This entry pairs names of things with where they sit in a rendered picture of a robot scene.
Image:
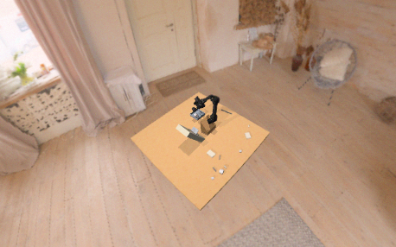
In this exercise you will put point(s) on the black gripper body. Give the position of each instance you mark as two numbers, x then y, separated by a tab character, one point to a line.
194	109

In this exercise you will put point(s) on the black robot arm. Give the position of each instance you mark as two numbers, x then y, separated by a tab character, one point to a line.
215	100

